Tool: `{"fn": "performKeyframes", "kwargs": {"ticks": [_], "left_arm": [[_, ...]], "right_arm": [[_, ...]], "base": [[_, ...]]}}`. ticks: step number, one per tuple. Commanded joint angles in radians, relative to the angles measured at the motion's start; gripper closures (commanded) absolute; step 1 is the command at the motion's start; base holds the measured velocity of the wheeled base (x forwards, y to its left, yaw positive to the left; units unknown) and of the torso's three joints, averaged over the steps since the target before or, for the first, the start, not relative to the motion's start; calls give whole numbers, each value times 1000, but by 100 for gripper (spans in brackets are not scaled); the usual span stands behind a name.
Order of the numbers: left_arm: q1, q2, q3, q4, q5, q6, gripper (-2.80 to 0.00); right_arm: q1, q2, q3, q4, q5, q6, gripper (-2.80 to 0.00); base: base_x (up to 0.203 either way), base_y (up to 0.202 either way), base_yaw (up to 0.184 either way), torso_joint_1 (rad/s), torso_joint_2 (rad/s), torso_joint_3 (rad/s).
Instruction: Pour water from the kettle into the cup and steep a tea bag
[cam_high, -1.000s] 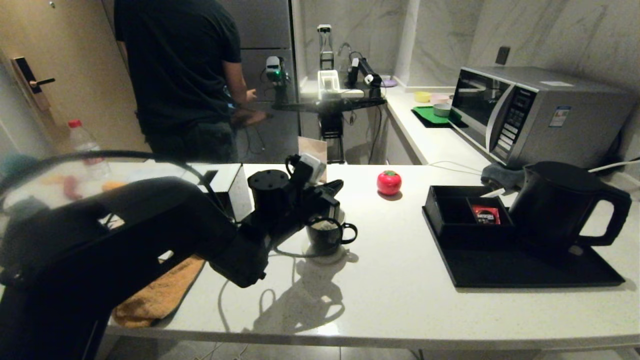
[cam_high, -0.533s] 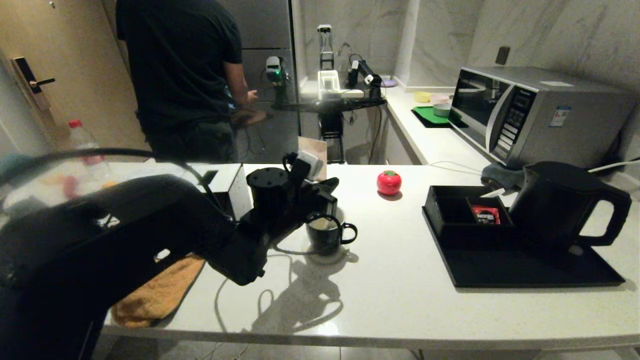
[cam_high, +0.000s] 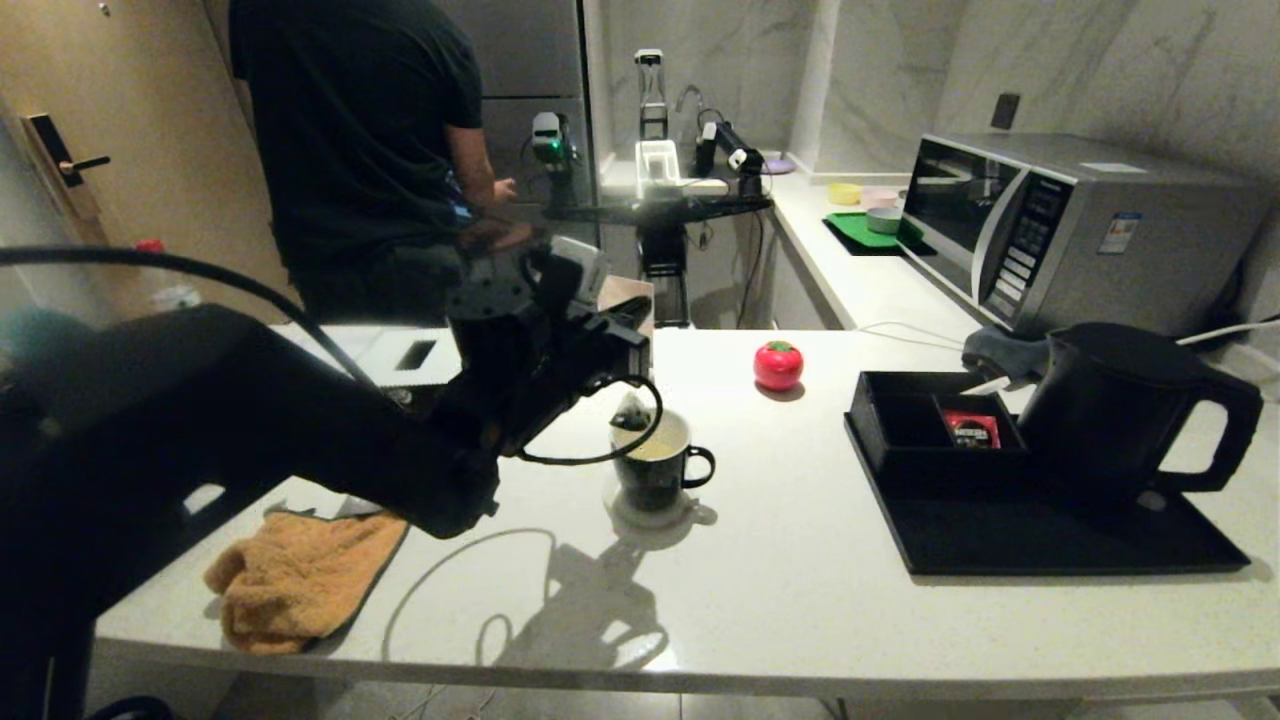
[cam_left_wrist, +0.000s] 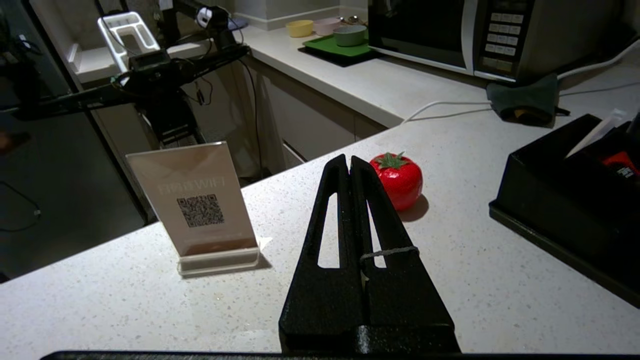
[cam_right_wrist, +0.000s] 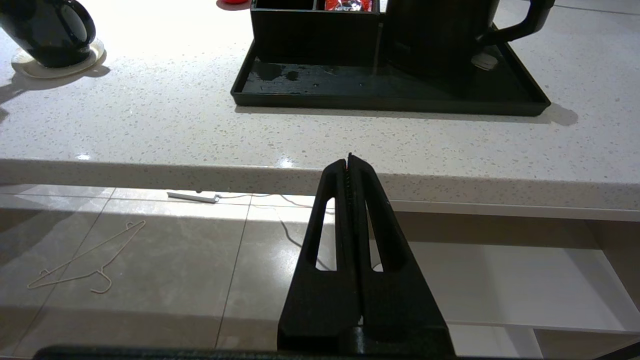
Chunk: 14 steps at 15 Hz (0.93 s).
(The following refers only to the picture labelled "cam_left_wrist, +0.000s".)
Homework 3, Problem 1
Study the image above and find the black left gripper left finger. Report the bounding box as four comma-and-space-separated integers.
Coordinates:
279, 154, 362, 352

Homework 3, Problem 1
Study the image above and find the white base cabinet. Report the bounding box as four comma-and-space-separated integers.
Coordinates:
200, 57, 390, 187

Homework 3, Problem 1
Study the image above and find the white paper stick packet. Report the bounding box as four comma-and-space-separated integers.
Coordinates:
564, 108, 629, 159

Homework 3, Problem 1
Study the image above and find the thin white cable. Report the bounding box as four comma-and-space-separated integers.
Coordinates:
402, 81, 640, 125

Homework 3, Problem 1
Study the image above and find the red tomato-shaped timer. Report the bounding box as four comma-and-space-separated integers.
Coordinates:
369, 151, 424, 212

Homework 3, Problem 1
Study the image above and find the pink bowl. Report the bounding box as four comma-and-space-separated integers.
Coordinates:
312, 17, 344, 37

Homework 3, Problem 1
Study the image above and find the red Nescafe coffee sachet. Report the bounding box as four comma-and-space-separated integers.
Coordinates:
601, 151, 640, 181

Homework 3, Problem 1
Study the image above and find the dark grey cloth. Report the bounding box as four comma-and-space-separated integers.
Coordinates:
485, 73, 571, 126

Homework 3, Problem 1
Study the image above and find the yellow bowl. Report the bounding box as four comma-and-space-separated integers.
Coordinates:
285, 19, 315, 39

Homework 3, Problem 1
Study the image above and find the silver microwave oven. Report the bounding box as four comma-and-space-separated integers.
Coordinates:
367, 0, 640, 84

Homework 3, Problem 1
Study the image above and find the green tray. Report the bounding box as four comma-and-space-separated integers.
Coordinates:
298, 33, 382, 68

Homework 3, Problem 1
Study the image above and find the grey-green bowl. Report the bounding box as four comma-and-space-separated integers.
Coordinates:
332, 24, 369, 48

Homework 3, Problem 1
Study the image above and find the white rig box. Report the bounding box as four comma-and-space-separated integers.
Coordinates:
97, 11, 161, 74

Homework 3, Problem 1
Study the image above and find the black rig stand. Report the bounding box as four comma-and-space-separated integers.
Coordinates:
15, 44, 252, 147

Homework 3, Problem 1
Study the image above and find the black compartment box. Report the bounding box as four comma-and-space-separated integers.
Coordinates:
504, 113, 640, 266

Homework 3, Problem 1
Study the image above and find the QR code sign stand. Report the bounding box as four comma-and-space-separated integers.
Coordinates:
125, 141, 261, 278

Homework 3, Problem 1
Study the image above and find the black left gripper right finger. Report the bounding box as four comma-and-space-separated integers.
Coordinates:
349, 155, 461, 352

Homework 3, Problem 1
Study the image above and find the thick white power cable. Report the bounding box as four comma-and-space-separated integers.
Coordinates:
556, 39, 640, 82

